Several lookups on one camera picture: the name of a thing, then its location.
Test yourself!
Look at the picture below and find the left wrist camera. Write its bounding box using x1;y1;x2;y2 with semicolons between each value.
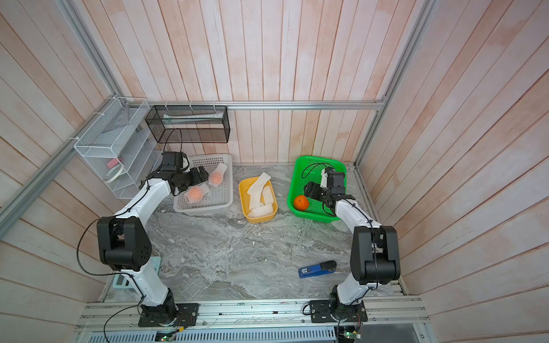
174;151;190;172

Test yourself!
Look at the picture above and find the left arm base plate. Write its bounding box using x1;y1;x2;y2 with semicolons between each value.
138;303;200;328

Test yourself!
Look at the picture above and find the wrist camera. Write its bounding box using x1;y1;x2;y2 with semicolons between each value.
174;151;190;172
320;167;341;189

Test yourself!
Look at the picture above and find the green plastic basket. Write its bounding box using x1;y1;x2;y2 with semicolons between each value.
287;156;347;223

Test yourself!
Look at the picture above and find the removed white foam net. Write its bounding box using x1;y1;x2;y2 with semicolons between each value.
247;172;270;210

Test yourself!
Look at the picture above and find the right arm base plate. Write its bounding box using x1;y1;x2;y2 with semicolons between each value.
308;300;368;323

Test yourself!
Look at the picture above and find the white wire shelf rack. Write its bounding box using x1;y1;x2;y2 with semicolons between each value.
74;97;161;200

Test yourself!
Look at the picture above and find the pink box on shelf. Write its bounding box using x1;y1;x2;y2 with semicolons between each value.
106;158;121;169

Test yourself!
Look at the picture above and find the yellow plastic tub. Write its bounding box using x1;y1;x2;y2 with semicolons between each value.
239;172;278;224

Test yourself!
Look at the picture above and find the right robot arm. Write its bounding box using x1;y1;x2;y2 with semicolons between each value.
304;167;400;321

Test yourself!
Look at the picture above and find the aluminium front rail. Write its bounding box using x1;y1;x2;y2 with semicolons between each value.
74;296;430;332

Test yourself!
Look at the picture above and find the black wire mesh basket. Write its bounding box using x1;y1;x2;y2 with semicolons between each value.
145;104;231;144

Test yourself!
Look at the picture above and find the netted orange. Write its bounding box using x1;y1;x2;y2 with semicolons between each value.
208;162;227;187
293;195;310;212
184;184;210;204

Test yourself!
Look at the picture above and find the blue black stapler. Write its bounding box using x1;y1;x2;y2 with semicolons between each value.
298;260;337;279

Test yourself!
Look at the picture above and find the white plastic basket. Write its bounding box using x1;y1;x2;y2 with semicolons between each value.
173;154;233;215

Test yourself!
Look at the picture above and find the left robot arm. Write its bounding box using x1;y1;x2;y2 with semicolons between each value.
97;151;209;326

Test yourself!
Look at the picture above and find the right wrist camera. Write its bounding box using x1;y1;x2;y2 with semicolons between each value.
320;167;341;189

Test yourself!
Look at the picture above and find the white tape roll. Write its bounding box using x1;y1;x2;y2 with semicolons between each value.
104;164;125;184

